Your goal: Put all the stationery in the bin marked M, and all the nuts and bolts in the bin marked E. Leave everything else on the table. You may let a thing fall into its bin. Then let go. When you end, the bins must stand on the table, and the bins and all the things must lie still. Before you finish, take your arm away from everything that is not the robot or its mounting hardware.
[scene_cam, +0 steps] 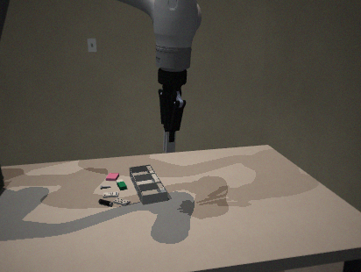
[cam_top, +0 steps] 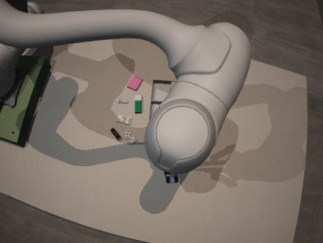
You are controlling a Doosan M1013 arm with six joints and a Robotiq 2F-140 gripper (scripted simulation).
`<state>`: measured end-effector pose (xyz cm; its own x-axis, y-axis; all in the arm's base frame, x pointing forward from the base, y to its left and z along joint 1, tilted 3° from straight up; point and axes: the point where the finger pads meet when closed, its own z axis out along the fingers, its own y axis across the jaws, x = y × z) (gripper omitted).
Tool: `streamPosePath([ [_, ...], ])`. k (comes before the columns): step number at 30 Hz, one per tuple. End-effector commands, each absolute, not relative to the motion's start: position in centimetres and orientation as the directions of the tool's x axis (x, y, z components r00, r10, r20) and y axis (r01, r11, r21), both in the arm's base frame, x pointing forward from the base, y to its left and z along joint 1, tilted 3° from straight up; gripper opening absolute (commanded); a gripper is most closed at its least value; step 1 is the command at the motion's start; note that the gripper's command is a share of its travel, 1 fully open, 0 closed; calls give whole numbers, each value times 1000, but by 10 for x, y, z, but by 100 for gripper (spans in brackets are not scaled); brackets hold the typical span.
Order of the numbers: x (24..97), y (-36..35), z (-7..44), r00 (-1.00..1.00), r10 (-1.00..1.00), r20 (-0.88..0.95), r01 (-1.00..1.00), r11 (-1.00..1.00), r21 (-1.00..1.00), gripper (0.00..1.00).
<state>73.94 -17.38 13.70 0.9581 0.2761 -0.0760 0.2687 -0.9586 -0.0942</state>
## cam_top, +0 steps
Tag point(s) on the grey three-compartment bin rack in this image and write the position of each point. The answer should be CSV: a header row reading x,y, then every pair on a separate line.
x,y
160,90

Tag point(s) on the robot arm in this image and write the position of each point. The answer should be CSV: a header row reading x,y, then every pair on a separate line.
x,y
210,65

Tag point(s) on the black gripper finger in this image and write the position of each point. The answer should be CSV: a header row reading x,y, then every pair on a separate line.
x,y
171,178

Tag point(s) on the white domino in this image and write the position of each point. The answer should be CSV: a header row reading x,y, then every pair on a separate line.
x,y
130,137
124,119

